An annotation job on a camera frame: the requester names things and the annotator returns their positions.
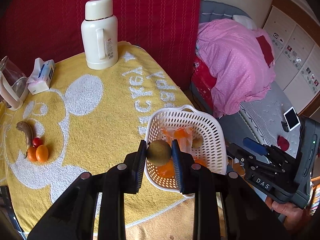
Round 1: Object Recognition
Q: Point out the brown ripe banana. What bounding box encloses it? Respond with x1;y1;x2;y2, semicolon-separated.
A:
15;121;34;159

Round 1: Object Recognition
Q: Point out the small red cloth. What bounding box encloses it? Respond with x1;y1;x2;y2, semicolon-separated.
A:
277;135;289;152

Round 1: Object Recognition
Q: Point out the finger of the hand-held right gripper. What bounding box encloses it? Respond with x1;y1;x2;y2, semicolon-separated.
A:
229;143;253;167
243;137;275;155

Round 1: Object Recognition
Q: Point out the yellow printed towel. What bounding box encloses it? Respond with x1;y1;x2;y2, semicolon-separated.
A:
0;41;198;233

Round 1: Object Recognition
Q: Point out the glass kettle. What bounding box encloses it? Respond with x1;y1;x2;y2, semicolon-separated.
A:
0;56;28;111

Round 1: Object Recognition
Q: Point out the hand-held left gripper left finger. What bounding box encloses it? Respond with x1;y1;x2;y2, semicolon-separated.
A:
27;140;148;240

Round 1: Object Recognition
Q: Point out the person's right hand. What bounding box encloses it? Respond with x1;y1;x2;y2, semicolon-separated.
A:
265;198;313;229

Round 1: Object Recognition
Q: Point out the white pillow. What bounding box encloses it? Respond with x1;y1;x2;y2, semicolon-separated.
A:
232;14;258;30

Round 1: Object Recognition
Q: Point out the white plastic basket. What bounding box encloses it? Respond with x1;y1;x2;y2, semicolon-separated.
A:
144;104;228;192

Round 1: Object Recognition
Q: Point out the pink blanket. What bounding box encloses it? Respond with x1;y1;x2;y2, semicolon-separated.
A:
195;19;276;118

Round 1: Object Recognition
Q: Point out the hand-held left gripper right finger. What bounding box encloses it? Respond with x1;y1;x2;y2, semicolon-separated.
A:
171;140;290;240

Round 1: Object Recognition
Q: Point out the cream thermos jug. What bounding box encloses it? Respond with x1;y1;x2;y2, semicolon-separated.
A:
80;0;119;70

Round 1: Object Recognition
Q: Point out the tissue pack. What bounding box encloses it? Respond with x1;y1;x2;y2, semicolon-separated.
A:
27;57;56;95

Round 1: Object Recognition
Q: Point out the red floral quilt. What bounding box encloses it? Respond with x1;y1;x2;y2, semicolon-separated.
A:
191;55;218;115

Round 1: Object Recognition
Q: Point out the red cloth backdrop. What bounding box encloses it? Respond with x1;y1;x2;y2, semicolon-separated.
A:
0;0;203;90

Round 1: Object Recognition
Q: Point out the orange plastic-wrapped packet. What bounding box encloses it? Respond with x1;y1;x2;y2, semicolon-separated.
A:
161;127;194;153

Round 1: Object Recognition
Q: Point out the wooden wardrobe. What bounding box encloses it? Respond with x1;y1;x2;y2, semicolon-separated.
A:
261;0;320;115

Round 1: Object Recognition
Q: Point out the white tablet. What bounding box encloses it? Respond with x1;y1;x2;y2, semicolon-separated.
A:
283;107;300;130

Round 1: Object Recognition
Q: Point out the orange mandarin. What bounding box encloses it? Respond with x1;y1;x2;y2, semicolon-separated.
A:
157;160;176;178
35;144;49;162
27;146;38;162
193;156;208;168

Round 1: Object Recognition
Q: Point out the red cloth patch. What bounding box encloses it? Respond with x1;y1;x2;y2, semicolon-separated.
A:
256;35;275;67

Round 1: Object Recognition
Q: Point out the grey bed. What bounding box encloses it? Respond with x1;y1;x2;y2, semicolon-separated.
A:
190;0;308;160

